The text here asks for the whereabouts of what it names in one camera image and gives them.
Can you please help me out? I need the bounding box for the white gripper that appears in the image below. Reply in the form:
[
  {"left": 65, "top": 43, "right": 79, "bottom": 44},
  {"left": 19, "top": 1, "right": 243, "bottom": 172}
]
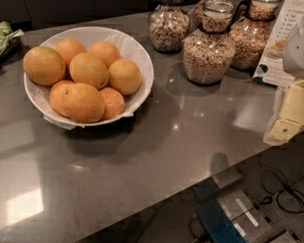
[{"left": 263, "top": 16, "right": 304, "bottom": 146}]

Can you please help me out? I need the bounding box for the orange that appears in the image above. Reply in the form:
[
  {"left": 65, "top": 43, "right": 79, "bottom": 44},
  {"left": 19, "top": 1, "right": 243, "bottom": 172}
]
[
  {"left": 55, "top": 37, "right": 86, "bottom": 66},
  {"left": 89, "top": 41, "right": 121, "bottom": 67},
  {"left": 69, "top": 52, "right": 109, "bottom": 90},
  {"left": 49, "top": 79, "right": 73, "bottom": 116},
  {"left": 23, "top": 46, "right": 66, "bottom": 86},
  {"left": 109, "top": 58, "right": 143, "bottom": 96}
]

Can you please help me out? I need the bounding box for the blue robot base panel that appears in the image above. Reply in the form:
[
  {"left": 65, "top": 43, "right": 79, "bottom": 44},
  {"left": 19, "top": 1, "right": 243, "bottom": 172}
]
[{"left": 191, "top": 166, "right": 304, "bottom": 243}]

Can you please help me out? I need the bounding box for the white bowl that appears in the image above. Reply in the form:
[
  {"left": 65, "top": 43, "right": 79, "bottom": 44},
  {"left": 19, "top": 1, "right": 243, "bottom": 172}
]
[{"left": 23, "top": 26, "right": 154, "bottom": 130}]

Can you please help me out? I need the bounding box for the white paper bowl liner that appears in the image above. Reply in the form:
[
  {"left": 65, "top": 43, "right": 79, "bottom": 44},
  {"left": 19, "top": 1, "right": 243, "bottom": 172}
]
[{"left": 42, "top": 26, "right": 155, "bottom": 133}]

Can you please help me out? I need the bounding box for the allergen info sign card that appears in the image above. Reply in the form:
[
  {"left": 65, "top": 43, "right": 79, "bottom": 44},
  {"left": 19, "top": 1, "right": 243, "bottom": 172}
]
[{"left": 253, "top": 0, "right": 304, "bottom": 87}]

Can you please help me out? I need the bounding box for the glass cereal jar right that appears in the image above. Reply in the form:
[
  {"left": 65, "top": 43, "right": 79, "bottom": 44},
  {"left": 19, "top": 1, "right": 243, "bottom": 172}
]
[{"left": 229, "top": 0, "right": 282, "bottom": 71}]

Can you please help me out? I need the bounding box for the glass cereal jar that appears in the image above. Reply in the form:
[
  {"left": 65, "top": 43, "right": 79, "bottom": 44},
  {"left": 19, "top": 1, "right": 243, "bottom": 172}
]
[
  {"left": 148, "top": 0, "right": 190, "bottom": 53},
  {"left": 229, "top": 0, "right": 282, "bottom": 71},
  {"left": 182, "top": 0, "right": 236, "bottom": 85},
  {"left": 192, "top": 0, "right": 227, "bottom": 27}
]

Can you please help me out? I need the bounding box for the glass cereal jar centre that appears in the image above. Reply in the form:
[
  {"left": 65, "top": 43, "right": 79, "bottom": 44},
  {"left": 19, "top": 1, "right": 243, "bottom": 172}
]
[{"left": 182, "top": 0, "right": 236, "bottom": 85}]

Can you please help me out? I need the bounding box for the glass cereal jar back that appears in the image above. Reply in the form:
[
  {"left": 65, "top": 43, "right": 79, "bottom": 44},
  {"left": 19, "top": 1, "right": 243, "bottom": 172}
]
[{"left": 192, "top": 0, "right": 227, "bottom": 27}]

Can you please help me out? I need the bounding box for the glass cereal jar left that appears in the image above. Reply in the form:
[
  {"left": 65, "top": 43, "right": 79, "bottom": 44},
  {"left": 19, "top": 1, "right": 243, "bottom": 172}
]
[{"left": 148, "top": 0, "right": 190, "bottom": 53}]

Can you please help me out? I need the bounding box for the orange front right small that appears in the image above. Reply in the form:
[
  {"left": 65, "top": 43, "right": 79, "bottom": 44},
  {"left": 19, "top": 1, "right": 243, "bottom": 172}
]
[{"left": 100, "top": 87, "right": 125, "bottom": 120}]

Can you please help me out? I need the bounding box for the orange front large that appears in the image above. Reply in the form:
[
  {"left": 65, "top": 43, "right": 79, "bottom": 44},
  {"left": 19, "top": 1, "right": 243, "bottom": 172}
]
[{"left": 62, "top": 83, "right": 106, "bottom": 123}]

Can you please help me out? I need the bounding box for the green snack packet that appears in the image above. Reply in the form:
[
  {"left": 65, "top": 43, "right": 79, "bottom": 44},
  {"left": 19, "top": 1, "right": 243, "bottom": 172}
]
[{"left": 0, "top": 21, "right": 24, "bottom": 60}]

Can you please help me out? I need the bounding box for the black cable on floor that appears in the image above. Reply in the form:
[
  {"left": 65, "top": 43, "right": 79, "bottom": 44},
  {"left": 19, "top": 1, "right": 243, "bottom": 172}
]
[{"left": 255, "top": 153, "right": 304, "bottom": 215}]

